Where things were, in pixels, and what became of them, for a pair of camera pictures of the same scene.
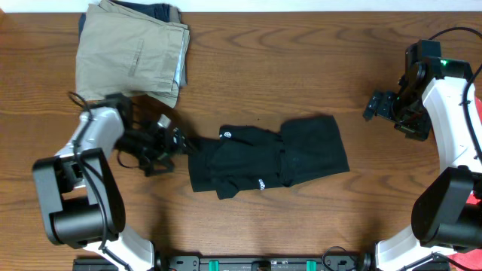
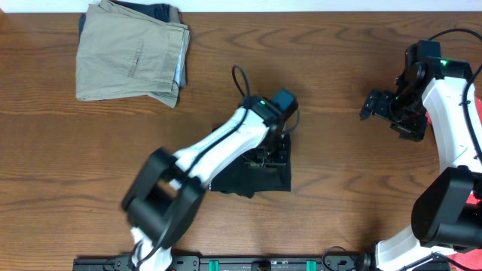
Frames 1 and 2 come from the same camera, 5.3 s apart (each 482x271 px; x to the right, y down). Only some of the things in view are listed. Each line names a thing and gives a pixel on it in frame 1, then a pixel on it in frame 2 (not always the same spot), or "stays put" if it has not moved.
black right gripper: x=382 y=106 stays put
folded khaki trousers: x=121 y=51 stays put
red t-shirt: x=471 y=260 stays put
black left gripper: x=170 y=139 -> x=269 y=159
